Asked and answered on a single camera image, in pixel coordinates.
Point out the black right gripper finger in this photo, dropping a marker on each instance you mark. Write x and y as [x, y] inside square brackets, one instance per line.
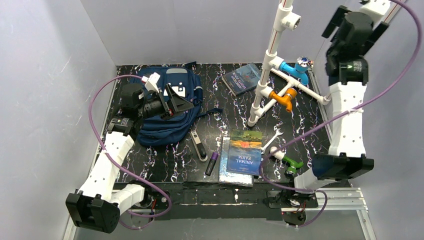
[335, 21]
[375, 35]

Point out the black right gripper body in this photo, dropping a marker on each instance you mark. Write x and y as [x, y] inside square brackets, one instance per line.
[331, 21]

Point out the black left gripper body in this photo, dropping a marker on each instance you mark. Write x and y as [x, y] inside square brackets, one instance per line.
[169, 103]

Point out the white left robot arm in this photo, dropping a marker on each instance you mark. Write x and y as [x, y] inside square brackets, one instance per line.
[106, 172]

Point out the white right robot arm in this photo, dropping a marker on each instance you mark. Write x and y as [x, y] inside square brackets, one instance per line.
[346, 158]

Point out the white pole with red stripe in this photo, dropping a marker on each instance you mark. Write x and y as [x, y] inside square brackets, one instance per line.
[393, 9]

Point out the blue plastic tap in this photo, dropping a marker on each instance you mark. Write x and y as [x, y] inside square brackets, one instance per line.
[299, 69]

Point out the dark blue 1984 book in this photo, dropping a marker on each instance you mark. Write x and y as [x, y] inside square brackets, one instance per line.
[242, 79]

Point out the orange plastic tap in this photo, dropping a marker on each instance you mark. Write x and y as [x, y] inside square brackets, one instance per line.
[286, 99]

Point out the purple black marker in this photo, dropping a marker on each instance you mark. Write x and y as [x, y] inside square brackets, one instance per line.
[211, 164]

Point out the Animal Farm book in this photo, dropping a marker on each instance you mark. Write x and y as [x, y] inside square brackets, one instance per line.
[245, 152]

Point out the blue book underneath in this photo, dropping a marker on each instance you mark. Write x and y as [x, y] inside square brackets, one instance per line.
[231, 178]

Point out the silver wrench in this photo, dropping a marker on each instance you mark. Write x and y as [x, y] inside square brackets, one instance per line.
[278, 133]

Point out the green white plastic tap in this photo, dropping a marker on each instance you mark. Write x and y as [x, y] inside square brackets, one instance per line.
[294, 166]

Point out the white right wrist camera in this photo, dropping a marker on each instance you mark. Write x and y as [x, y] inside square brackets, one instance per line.
[375, 7]

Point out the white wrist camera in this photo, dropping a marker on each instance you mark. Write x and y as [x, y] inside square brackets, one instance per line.
[375, 7]
[150, 82]

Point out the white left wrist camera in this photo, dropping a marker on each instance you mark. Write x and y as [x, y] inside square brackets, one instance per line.
[150, 82]

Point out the white PVC pipe frame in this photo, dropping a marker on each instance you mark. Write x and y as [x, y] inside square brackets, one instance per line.
[285, 19]

